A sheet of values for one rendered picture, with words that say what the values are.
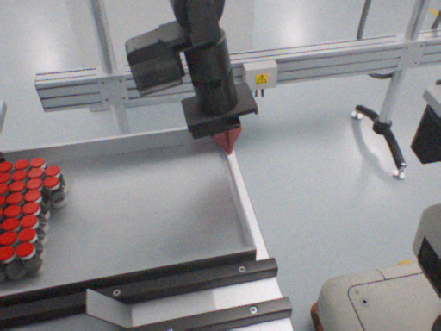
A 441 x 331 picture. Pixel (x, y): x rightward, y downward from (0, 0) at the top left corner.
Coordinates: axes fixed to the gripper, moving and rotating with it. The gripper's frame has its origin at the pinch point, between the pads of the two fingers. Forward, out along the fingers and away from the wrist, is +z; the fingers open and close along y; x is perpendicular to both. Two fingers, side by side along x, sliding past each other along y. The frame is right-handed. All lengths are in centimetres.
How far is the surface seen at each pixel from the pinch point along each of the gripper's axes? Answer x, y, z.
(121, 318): 24.1, 18.0, -1.4
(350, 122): -106, -71, 105
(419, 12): -86, -86, 41
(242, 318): 27.3, 4.7, 0.7
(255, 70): -80, -21, 41
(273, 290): 23.5, 0.1, 3.5
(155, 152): -5.2, 11.7, 1.1
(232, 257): 19.5, 3.8, 0.1
